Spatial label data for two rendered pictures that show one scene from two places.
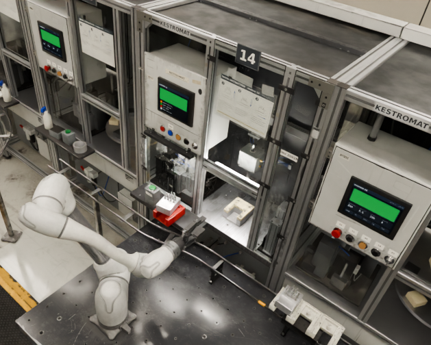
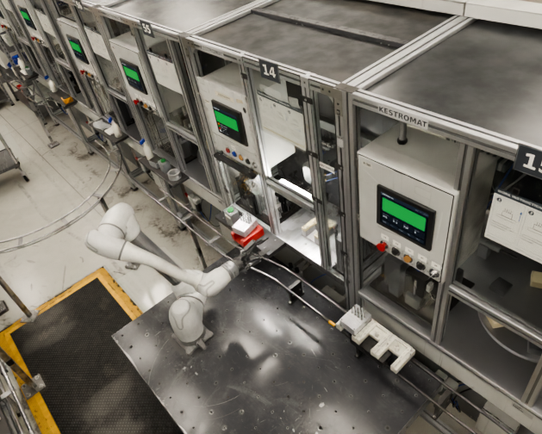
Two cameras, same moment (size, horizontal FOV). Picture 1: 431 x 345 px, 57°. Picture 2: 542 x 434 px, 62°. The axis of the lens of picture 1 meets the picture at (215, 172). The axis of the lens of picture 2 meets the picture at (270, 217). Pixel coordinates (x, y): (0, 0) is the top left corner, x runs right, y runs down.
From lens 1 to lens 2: 0.69 m
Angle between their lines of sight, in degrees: 17
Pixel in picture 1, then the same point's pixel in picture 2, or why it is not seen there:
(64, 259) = not seen: hidden behind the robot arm
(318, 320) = (386, 340)
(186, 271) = (267, 292)
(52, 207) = (111, 233)
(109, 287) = (178, 306)
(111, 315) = (183, 331)
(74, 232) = (131, 254)
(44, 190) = (107, 219)
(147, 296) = (227, 316)
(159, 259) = (214, 277)
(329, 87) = (337, 93)
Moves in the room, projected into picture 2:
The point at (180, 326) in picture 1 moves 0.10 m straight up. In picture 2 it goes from (253, 345) to (250, 334)
